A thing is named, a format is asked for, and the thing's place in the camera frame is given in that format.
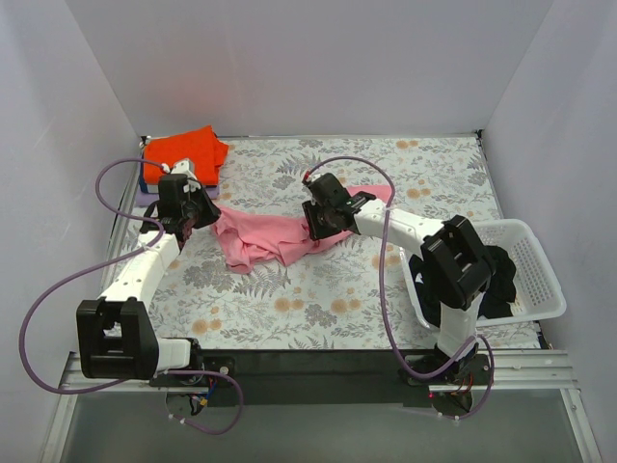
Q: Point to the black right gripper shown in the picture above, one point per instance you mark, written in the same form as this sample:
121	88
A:
312	221

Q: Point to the aluminium front frame rail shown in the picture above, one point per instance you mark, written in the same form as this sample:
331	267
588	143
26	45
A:
531	411

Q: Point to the white plastic laundry basket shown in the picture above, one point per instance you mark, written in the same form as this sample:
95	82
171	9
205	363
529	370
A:
538	292

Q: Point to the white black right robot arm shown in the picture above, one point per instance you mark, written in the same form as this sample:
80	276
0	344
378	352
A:
457	263

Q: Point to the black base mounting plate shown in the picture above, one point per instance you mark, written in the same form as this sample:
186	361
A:
309	377

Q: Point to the black shirt in basket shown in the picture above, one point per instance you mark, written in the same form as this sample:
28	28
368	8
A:
496	301

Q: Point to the folded orange shirt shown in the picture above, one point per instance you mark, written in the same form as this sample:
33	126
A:
201	146

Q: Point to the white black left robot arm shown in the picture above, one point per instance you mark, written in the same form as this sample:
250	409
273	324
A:
115	335

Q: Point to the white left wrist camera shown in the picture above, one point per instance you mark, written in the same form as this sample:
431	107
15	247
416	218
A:
183	167

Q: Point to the pink polo shirt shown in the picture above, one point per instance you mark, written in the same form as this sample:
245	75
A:
248	239

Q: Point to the folded lavender shirt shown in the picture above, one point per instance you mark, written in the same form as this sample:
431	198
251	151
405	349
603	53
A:
145	199

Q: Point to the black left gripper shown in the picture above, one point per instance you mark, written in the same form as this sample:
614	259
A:
202	212

